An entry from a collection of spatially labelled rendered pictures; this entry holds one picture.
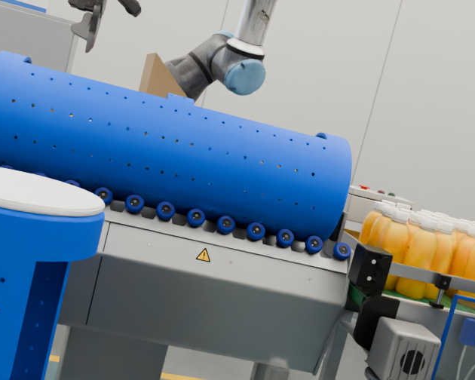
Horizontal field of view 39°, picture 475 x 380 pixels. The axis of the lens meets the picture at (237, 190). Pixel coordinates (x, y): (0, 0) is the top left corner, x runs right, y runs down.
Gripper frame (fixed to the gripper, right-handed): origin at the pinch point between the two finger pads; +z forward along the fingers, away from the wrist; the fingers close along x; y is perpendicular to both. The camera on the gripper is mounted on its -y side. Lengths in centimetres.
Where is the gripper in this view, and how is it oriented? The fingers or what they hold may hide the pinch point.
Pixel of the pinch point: (90, 48)
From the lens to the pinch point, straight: 168.9
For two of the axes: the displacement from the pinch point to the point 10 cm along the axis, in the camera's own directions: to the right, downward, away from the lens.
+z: -2.5, 9.6, 0.9
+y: -9.6, -2.3, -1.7
